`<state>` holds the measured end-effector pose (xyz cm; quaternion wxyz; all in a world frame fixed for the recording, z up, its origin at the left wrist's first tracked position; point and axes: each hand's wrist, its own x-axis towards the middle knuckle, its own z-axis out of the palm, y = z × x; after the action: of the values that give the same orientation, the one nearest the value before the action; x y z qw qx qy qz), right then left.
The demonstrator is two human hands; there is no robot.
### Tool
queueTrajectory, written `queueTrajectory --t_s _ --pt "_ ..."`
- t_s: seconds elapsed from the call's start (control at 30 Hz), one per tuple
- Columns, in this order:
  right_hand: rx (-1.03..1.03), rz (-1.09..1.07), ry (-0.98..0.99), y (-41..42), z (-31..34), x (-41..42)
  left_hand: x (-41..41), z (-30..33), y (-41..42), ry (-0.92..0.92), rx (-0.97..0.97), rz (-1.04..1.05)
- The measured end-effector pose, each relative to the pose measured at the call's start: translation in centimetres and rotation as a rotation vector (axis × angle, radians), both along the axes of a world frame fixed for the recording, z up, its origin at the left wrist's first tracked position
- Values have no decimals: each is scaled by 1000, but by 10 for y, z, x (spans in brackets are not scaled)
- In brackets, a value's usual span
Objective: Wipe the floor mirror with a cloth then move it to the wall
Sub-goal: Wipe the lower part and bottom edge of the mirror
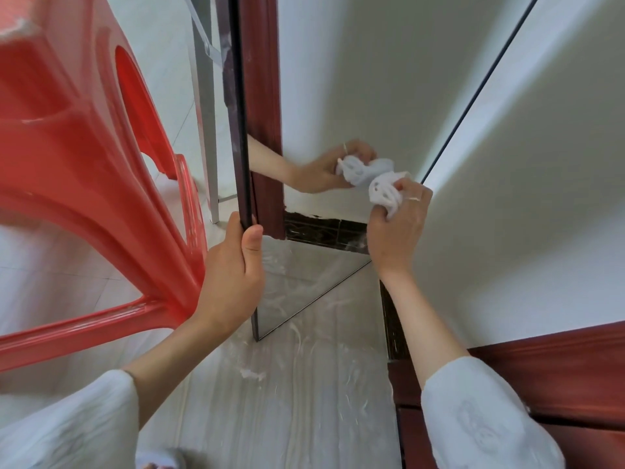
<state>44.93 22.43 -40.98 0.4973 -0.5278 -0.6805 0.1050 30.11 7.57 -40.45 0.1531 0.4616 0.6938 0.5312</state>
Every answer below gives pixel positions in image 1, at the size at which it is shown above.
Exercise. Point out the person's left hand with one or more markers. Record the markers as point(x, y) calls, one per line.
point(229, 288)

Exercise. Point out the person's right hand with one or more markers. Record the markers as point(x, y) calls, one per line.
point(395, 239)

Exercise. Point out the white wiping cloth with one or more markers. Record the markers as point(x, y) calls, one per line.
point(383, 190)

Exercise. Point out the black-framed mirror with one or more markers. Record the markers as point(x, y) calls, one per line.
point(366, 92)

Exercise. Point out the person's left forearm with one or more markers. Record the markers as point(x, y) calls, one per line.
point(97, 415)

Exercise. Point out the person's right forearm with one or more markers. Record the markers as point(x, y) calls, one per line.
point(464, 400)

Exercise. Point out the dark marble skirting board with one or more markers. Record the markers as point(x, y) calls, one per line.
point(394, 332)

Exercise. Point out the white printed slipper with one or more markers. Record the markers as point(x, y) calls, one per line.
point(161, 459)

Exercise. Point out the red floral plastic stool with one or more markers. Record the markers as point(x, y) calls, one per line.
point(63, 166)

